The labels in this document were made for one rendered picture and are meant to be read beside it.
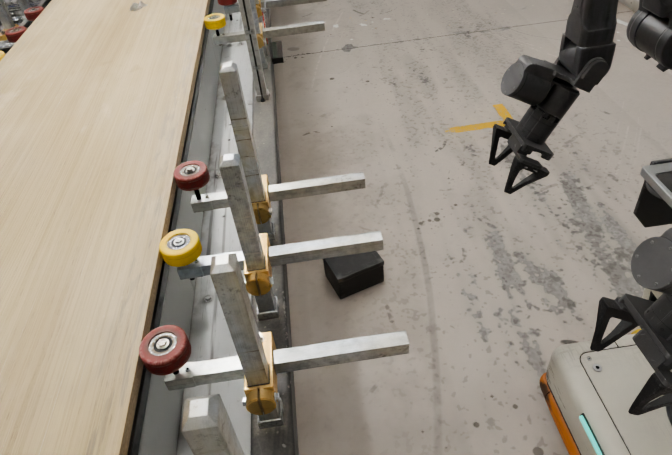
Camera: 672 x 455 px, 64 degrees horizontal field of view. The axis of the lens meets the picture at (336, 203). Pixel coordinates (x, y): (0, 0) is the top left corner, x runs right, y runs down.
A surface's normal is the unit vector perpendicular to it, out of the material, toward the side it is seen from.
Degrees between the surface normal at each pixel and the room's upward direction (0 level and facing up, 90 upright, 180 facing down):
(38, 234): 0
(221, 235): 0
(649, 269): 61
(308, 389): 0
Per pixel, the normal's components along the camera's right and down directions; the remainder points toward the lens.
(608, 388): -0.09, -0.76
